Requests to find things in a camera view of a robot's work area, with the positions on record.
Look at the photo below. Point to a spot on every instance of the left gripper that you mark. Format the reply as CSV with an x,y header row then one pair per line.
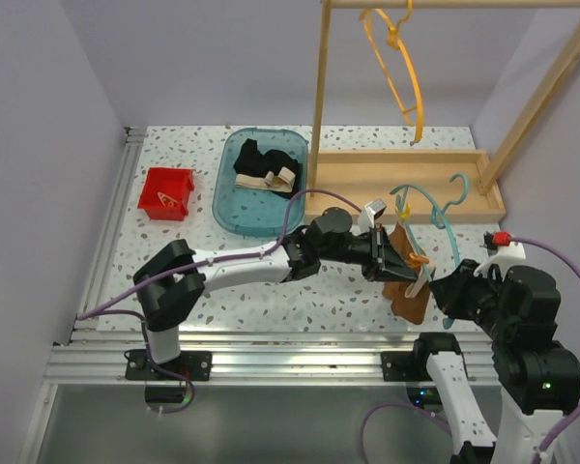
x,y
383,256

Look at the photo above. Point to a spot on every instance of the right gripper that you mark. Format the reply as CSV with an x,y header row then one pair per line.
x,y
450,289

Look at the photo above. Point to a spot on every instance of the brown underwear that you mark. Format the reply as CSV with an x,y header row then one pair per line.
x,y
406,302

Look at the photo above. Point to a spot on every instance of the yellow plastic hanger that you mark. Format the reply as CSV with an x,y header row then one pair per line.
x,y
383,33

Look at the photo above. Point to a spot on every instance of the pink clothespin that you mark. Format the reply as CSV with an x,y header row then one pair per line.
x,y
163,197

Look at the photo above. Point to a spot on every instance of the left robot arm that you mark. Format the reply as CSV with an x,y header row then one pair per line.
x,y
170,284

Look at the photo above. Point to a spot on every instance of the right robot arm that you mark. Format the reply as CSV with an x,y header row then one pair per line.
x,y
539,377

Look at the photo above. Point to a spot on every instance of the yellow clothespin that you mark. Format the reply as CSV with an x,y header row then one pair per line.
x,y
403,212

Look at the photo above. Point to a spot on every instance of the wooden clothes rack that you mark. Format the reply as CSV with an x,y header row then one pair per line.
x,y
371,174

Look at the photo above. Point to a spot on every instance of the red plastic bin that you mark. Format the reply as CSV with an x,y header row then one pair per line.
x,y
175,182

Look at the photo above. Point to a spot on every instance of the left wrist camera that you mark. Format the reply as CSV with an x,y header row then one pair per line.
x,y
369,215

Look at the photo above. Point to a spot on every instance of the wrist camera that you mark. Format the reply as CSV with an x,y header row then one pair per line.
x,y
369,215
503,254

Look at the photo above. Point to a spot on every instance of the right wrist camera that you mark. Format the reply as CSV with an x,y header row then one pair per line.
x,y
503,254

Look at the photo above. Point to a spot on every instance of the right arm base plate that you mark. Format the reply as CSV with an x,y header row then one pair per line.
x,y
403,366

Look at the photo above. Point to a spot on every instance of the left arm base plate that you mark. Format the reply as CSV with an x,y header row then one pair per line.
x,y
194,365

